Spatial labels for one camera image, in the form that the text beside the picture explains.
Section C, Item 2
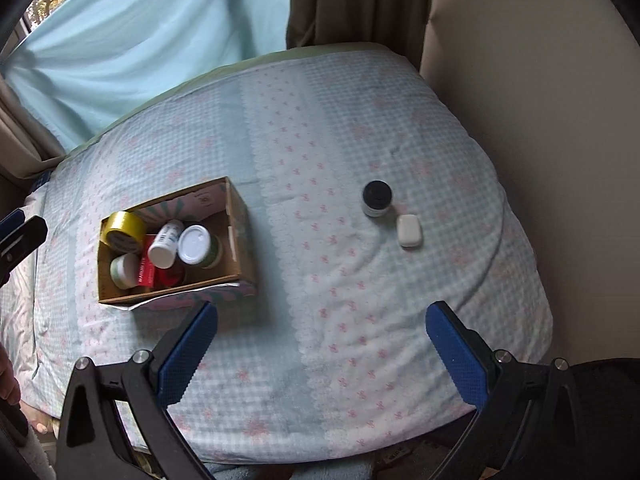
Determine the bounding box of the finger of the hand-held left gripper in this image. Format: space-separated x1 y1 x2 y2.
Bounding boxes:
0 209 26 238
0 216 49 283

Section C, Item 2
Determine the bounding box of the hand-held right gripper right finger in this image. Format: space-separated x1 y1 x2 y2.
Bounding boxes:
425 301 586 480

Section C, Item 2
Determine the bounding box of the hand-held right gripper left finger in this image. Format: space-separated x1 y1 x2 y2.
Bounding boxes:
56 300 219 480

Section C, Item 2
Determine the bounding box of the small red box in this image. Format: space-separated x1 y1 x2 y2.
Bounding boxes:
132 247 188 289

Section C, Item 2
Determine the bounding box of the yellow tape roll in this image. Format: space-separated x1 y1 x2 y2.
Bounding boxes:
101 211 147 253

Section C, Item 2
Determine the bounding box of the pale green lid small jar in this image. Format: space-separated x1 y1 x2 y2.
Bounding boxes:
110 253 143 290

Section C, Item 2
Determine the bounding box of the white lid green jar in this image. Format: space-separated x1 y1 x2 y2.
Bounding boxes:
178 225 224 270

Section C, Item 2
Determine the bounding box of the white plastic bottle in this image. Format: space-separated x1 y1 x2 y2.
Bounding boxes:
147 220 185 268

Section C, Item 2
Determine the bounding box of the cardboard box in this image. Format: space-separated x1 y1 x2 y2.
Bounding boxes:
97 176 260 311

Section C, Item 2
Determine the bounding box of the person's left hand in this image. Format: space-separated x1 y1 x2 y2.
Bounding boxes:
0 345 22 408

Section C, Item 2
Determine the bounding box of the pale floral pillow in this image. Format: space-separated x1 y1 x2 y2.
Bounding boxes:
0 262 51 411

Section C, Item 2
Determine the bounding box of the brown curtain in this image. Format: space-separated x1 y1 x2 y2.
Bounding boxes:
286 0 434 73
0 72 66 183

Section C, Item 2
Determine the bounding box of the small white case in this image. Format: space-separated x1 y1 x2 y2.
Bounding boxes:
397 214 424 249

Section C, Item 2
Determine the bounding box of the bed with floral checked sheet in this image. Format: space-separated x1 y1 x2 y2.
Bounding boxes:
0 42 553 463

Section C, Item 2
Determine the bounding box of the black lid jar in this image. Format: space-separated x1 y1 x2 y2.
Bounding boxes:
361 180 394 219

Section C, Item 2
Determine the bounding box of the light blue hanging cloth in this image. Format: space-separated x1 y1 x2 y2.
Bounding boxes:
0 0 292 153

